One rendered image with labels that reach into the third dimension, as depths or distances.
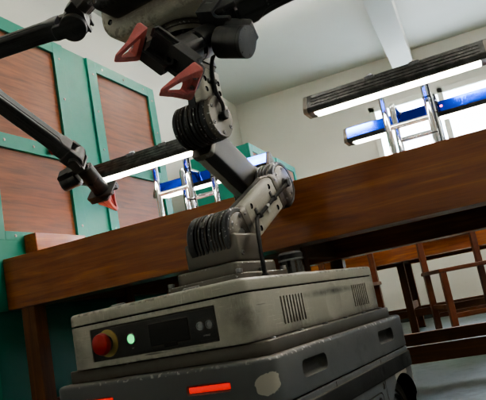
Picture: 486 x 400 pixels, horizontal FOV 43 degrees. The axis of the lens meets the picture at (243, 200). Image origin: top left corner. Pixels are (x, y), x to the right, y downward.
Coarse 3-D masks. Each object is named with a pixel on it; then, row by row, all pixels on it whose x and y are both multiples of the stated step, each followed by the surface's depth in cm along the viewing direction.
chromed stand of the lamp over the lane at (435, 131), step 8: (424, 88) 213; (424, 96) 213; (384, 104) 219; (424, 104) 213; (432, 104) 213; (384, 112) 218; (432, 112) 212; (384, 120) 218; (408, 120) 215; (416, 120) 214; (424, 120) 213; (432, 120) 211; (392, 128) 217; (432, 128) 211; (392, 136) 217; (432, 136) 211; (440, 136) 211; (392, 144) 216; (392, 152) 216
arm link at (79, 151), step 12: (0, 96) 186; (0, 108) 187; (12, 108) 188; (24, 108) 191; (12, 120) 190; (24, 120) 190; (36, 120) 192; (36, 132) 193; (48, 132) 194; (48, 144) 196; (60, 144) 196; (72, 144) 202; (60, 156) 198; (72, 156) 198; (84, 156) 203
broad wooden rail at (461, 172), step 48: (432, 144) 164; (480, 144) 159; (336, 192) 173; (384, 192) 168; (432, 192) 163; (480, 192) 158; (96, 240) 205; (144, 240) 197; (288, 240) 178; (48, 288) 211; (96, 288) 203
